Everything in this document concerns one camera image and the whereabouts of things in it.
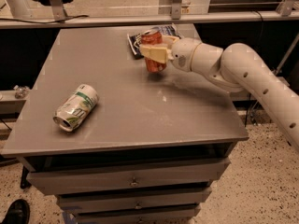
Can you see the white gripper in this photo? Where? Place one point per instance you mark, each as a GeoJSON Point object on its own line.
{"type": "Point", "coordinates": [181, 54]}

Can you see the red coke can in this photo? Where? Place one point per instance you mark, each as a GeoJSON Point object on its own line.
{"type": "Point", "coordinates": [153, 64]}

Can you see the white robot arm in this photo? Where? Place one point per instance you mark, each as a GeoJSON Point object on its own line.
{"type": "Point", "coordinates": [236, 68]}

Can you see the green white soda can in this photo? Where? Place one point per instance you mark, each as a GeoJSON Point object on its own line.
{"type": "Point", "coordinates": [76, 108]}

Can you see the blue chip bag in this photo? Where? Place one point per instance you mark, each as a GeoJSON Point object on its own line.
{"type": "Point", "coordinates": [135, 40]}

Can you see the grey drawer cabinet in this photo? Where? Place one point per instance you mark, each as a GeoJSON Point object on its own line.
{"type": "Point", "coordinates": [140, 117]}

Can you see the top grey drawer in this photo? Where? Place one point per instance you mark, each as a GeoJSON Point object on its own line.
{"type": "Point", "coordinates": [128, 176]}

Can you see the grey drawer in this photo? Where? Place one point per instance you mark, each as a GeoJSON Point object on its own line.
{"type": "Point", "coordinates": [139, 216]}
{"type": "Point", "coordinates": [128, 176]}
{"type": "Point", "coordinates": [134, 200]}

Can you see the small shiny metal fitting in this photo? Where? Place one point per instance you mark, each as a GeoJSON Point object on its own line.
{"type": "Point", "coordinates": [21, 91]}

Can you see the middle grey drawer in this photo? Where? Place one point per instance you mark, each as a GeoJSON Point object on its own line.
{"type": "Point", "coordinates": [134, 200]}

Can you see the white pipe top left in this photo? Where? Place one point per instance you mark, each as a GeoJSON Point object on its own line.
{"type": "Point", "coordinates": [19, 8]}

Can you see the bottom grey drawer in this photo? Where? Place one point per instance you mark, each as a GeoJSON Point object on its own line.
{"type": "Point", "coordinates": [139, 216]}

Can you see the black shoe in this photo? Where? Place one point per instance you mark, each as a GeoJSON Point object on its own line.
{"type": "Point", "coordinates": [17, 213]}

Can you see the metal guard rail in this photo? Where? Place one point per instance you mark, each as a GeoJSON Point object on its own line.
{"type": "Point", "coordinates": [85, 21]}

